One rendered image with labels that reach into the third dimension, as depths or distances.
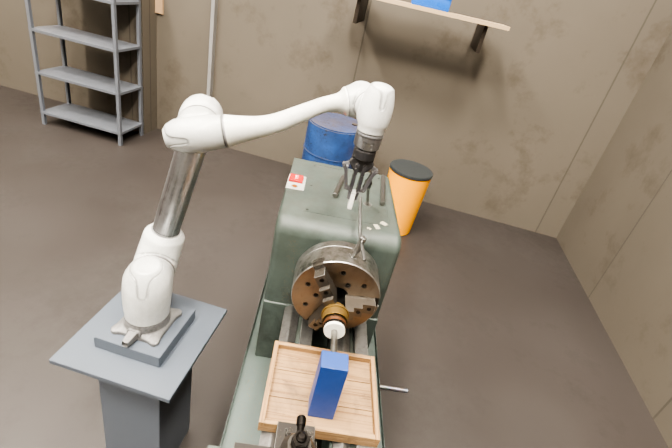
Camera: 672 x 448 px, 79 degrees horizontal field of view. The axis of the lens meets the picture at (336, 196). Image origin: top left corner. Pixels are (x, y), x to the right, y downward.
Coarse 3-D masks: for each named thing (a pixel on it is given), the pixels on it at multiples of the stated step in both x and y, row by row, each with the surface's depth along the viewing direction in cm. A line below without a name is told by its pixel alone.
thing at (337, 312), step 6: (330, 306) 134; (336, 306) 134; (342, 306) 134; (324, 312) 134; (330, 312) 131; (336, 312) 131; (342, 312) 132; (348, 312) 135; (324, 318) 132; (330, 318) 130; (336, 318) 129; (342, 318) 131; (348, 318) 136; (324, 324) 130
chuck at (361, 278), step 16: (320, 256) 140; (336, 256) 138; (304, 272) 138; (336, 272) 138; (352, 272) 138; (368, 272) 138; (304, 288) 142; (352, 288) 141; (368, 288) 141; (304, 304) 145; (320, 304) 145; (352, 320) 148
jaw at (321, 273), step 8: (320, 264) 137; (320, 272) 135; (320, 280) 135; (328, 280) 135; (320, 288) 136; (328, 288) 134; (336, 288) 141; (328, 296) 135; (336, 296) 138; (328, 304) 134
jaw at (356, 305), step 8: (352, 296) 142; (360, 296) 143; (344, 304) 141; (352, 304) 138; (360, 304) 139; (368, 304) 140; (376, 304) 144; (352, 312) 136; (360, 312) 139; (368, 312) 141
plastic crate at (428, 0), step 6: (414, 0) 339; (420, 0) 338; (426, 0) 337; (432, 0) 336; (438, 0) 335; (444, 0) 334; (450, 0) 333; (426, 6) 339; (432, 6) 338; (438, 6) 337; (444, 6) 336
